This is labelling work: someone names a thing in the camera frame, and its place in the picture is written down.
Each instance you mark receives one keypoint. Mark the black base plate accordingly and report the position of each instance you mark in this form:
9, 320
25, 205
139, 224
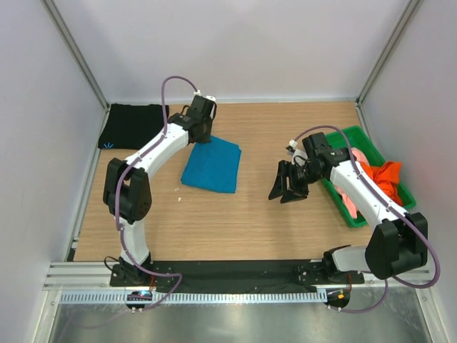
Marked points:
253, 277

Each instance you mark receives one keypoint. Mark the green plastic bin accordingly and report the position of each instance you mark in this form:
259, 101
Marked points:
359, 140

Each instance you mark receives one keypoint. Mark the pink t shirt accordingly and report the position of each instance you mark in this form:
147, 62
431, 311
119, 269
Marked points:
349, 189

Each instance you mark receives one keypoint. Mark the orange t shirt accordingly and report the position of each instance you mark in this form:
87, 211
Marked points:
386, 177

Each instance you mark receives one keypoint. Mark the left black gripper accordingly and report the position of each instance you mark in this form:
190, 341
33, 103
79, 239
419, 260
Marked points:
206, 138

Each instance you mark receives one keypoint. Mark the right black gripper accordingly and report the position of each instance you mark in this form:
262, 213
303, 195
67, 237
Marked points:
286, 168

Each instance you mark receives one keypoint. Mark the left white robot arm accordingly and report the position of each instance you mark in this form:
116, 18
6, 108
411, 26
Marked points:
127, 190

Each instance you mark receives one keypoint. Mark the blue t shirt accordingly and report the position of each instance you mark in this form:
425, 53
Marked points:
213, 166

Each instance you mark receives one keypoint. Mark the aluminium frame rail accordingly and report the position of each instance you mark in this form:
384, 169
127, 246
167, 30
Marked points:
86, 275

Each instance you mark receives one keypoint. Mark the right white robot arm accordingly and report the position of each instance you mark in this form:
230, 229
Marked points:
397, 242

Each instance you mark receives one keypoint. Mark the folded black t shirt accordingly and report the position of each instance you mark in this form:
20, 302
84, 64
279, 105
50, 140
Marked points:
131, 126

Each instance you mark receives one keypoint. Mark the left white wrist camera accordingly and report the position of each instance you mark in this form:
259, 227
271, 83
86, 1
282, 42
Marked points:
205, 95

